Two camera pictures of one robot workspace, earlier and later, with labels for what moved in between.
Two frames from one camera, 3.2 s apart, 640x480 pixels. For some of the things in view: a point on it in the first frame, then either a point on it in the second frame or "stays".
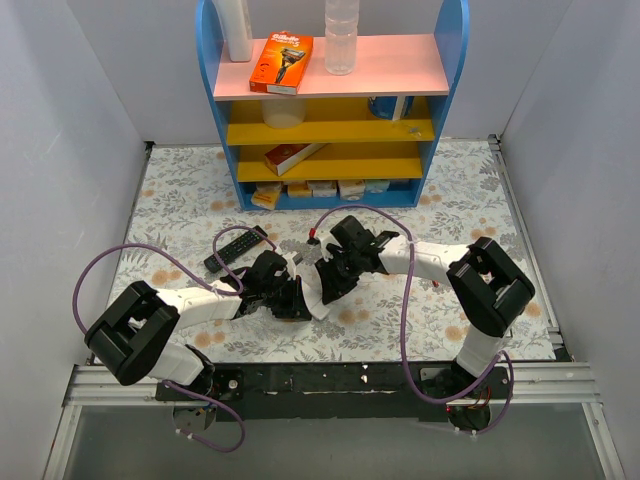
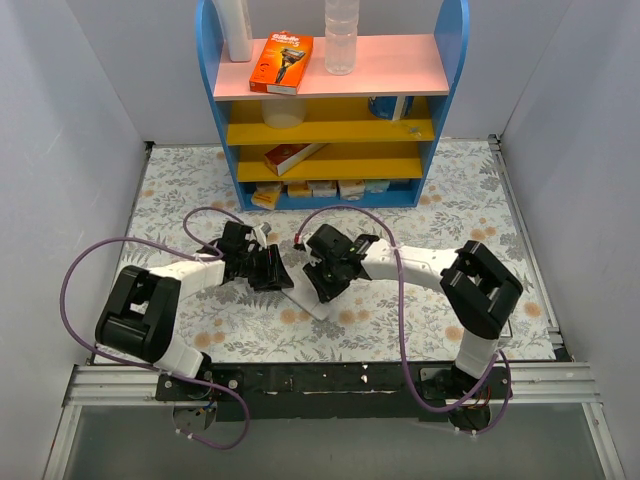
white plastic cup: x=283 y=113 stays
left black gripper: x=292 y=304 -> x=270 y=270
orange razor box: x=282 y=64 stays
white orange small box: x=351 y=189 stays
